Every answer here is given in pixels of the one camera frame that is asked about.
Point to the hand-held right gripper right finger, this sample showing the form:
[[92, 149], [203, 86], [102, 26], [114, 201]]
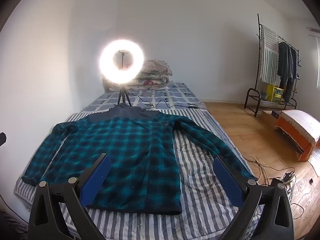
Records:
[[227, 180]]

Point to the folded floral quilt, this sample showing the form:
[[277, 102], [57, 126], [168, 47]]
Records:
[[155, 72]]

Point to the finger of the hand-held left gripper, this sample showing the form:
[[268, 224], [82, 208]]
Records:
[[2, 138]]

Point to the dark hanging clothes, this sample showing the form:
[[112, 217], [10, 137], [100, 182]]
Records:
[[287, 65]]

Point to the cardboard box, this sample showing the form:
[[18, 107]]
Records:
[[268, 120]]

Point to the floor power strip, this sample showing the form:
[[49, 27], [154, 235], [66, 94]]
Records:
[[288, 177]]

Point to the white lace cover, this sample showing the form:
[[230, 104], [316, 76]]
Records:
[[300, 122]]

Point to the small plant pot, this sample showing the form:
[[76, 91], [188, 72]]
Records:
[[264, 95]]

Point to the black metal clothes rack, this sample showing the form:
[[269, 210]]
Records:
[[258, 55]]

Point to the blue checked bedsheet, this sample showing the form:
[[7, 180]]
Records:
[[175, 92]]

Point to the striped hanging towel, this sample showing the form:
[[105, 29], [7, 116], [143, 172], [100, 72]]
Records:
[[270, 55]]

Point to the blue white striped blanket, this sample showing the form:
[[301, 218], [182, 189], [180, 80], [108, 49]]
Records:
[[200, 205]]

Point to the yellow crate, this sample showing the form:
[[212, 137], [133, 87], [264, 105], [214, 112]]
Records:
[[273, 92]]

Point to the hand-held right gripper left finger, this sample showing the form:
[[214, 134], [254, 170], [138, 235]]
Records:
[[97, 180]]

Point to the teal plaid fleece jacket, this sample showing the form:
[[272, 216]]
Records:
[[125, 142]]

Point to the window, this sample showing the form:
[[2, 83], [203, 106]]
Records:
[[317, 55]]

